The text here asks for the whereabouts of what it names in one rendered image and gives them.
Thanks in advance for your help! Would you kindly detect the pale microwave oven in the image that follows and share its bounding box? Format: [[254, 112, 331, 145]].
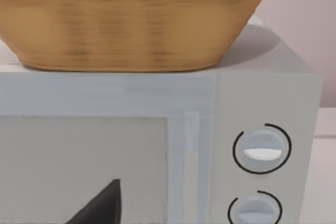
[[0, 16, 323, 224]]

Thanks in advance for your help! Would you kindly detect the pale microwave knob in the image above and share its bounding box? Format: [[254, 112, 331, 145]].
[[235, 195, 277, 224], [240, 129, 285, 169]]

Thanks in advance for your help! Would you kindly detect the woven wicker basket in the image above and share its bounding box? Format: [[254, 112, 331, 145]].
[[0, 0, 278, 73]]

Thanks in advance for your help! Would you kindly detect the microwave oven door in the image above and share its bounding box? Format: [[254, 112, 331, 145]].
[[0, 73, 217, 224]]

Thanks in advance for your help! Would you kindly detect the pale microwave door handle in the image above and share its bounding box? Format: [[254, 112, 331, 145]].
[[183, 112, 200, 154]]

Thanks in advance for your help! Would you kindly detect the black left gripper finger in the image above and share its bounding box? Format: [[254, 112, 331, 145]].
[[65, 178, 123, 224]]

